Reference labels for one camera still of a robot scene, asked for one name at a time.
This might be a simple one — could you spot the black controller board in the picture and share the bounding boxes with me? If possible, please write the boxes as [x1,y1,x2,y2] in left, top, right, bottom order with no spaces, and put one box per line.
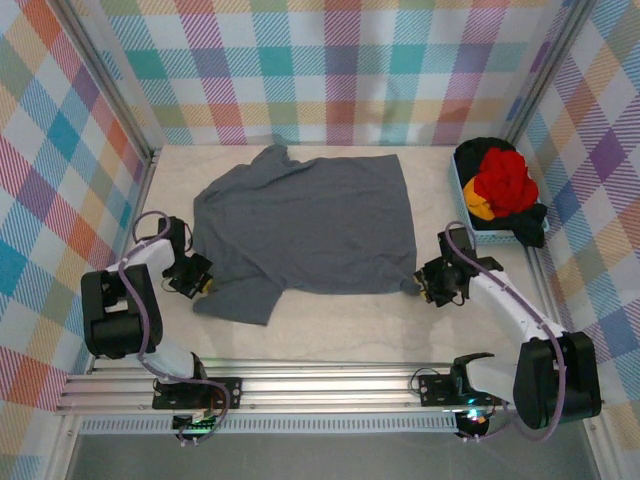
[454,408,494,440]
[172,412,221,435]

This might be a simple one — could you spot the white slotted cable duct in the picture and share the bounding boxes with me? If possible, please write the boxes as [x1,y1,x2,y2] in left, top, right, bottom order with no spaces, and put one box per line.
[79,418,459,434]

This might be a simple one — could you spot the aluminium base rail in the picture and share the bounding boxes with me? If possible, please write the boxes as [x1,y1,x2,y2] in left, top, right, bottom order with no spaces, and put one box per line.
[54,362,606,416]

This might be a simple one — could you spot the grey t-shirt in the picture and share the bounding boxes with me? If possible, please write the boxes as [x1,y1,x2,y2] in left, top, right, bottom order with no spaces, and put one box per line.
[192,143,422,327]

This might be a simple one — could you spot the red t-shirt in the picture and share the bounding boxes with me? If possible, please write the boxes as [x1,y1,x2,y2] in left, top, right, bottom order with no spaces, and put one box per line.
[473,147,540,219]

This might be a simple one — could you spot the pile of coloured clothes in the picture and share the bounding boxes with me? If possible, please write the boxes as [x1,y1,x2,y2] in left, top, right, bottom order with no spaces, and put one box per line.
[457,135,549,247]

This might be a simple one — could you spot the light blue plastic basket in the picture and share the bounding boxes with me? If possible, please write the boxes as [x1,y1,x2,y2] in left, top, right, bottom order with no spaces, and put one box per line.
[451,144,551,246]

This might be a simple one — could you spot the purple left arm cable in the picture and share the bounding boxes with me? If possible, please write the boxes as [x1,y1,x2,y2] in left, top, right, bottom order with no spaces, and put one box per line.
[119,212,231,447]

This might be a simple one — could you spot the yellow t-shirt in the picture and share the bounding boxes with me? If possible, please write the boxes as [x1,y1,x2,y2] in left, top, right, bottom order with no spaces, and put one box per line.
[462,178,497,221]

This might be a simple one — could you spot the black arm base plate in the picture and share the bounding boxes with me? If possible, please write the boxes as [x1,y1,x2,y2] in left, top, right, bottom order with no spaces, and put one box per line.
[152,377,243,410]
[418,373,471,407]

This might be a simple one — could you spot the aluminium frame post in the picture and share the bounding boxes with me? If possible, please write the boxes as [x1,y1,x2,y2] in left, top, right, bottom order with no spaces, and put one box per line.
[499,0,601,149]
[49,0,164,166]

